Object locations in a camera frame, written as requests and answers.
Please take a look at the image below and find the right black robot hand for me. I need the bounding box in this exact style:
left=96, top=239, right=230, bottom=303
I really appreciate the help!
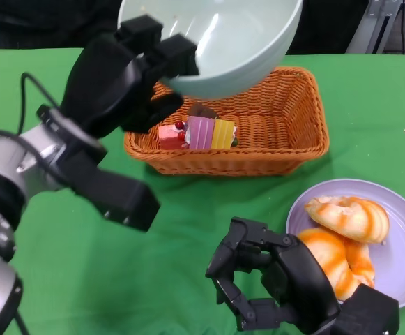
left=205, top=216, right=342, bottom=335

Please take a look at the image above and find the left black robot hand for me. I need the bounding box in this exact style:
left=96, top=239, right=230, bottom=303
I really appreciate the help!
left=60, top=15, right=201, bottom=140

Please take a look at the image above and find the orange striped bread roll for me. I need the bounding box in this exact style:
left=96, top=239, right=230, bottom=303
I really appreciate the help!
left=304, top=195, right=390, bottom=245
left=298, top=228, right=376, bottom=302

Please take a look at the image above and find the salmon pink cake slice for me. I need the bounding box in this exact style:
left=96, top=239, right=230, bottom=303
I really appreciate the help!
left=158, top=121, right=190, bottom=151

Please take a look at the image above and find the chocolate cake slice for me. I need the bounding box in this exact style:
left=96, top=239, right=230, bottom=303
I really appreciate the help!
left=187, top=103, right=220, bottom=120

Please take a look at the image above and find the magenta cake slice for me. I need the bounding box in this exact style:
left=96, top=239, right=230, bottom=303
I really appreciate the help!
left=184, top=116, right=217, bottom=151

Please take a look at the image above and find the grey metal bowl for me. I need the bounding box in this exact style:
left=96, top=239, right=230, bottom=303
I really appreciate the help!
left=117, top=0, right=304, bottom=101

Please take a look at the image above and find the yellow cake slice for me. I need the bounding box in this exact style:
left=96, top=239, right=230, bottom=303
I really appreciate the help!
left=211, top=119, right=238, bottom=151

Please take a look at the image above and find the lilac round plate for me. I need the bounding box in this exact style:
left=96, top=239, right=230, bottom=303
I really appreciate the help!
left=285, top=179, right=405, bottom=309

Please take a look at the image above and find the orange wicker basket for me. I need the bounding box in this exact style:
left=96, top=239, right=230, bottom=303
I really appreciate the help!
left=123, top=66, right=330, bottom=177

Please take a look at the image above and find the black backdrop cloth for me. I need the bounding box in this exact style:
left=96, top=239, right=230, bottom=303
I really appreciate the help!
left=0, top=0, right=370, bottom=57

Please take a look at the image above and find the green tablecloth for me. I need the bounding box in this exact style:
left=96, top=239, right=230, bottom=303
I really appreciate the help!
left=0, top=47, right=405, bottom=335

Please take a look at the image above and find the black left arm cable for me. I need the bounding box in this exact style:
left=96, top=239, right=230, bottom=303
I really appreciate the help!
left=15, top=72, right=62, bottom=135

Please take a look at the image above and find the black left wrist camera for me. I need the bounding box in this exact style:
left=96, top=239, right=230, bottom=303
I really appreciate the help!
left=71, top=163, right=162, bottom=232

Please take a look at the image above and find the aluminium frame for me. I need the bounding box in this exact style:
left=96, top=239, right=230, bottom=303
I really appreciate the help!
left=344, top=0, right=405, bottom=55

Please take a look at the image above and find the thin black cable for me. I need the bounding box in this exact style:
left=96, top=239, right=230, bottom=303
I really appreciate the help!
left=399, top=6, right=405, bottom=54

